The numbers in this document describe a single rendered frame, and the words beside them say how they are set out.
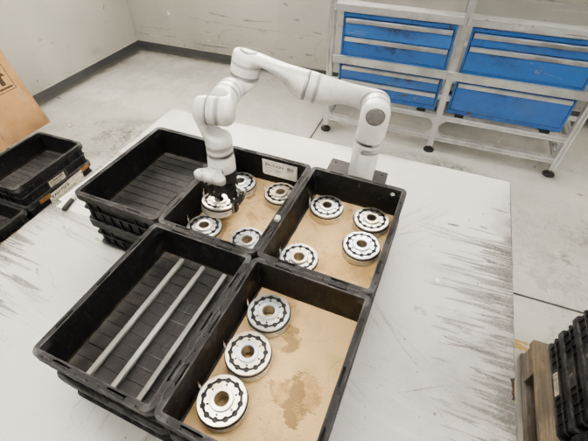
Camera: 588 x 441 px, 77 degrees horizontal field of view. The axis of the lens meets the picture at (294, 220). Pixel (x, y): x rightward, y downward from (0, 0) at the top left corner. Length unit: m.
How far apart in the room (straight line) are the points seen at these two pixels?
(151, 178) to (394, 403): 1.02
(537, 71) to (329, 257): 2.09
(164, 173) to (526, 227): 2.12
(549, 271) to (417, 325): 1.45
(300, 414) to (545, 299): 1.72
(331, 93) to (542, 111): 1.97
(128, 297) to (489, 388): 0.93
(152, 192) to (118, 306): 0.44
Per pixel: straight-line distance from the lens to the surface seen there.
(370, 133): 1.23
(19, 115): 3.74
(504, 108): 2.92
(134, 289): 1.07
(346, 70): 2.92
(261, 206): 1.19
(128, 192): 1.36
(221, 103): 0.93
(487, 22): 2.70
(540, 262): 2.50
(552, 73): 2.86
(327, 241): 1.09
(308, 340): 0.91
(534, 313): 2.25
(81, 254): 1.41
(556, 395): 1.84
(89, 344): 1.02
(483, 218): 1.50
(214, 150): 0.98
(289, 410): 0.85
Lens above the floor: 1.64
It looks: 45 degrees down
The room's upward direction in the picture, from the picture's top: straight up
